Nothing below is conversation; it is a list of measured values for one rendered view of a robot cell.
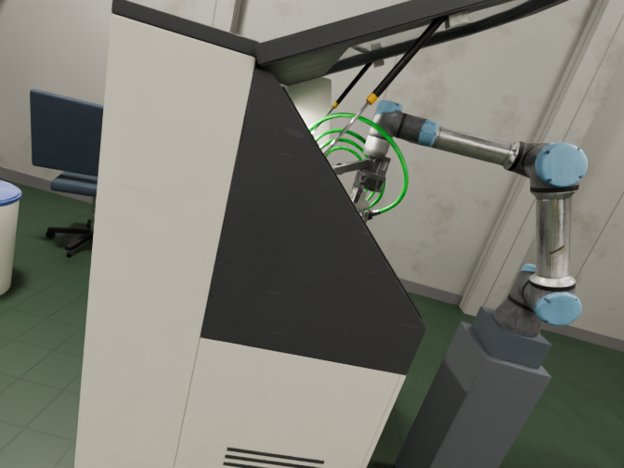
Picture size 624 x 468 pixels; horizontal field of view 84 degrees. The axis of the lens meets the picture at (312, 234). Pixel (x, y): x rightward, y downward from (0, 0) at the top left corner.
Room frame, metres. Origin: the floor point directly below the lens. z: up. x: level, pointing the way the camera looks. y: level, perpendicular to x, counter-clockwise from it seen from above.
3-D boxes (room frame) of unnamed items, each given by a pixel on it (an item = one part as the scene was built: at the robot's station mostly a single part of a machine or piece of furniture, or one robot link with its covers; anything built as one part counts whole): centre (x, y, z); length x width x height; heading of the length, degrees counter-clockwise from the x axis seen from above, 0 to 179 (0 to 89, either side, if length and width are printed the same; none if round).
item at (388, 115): (1.13, -0.12, 1.44); 0.09 x 0.08 x 0.11; 81
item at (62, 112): (2.51, 1.69, 0.55); 0.64 x 0.61 x 1.11; 5
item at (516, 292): (1.16, -0.79, 1.07); 0.13 x 0.12 x 0.14; 171
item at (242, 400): (1.14, -0.03, 0.39); 0.70 x 0.58 x 0.79; 9
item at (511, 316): (1.17, -0.79, 0.95); 0.15 x 0.15 x 0.10
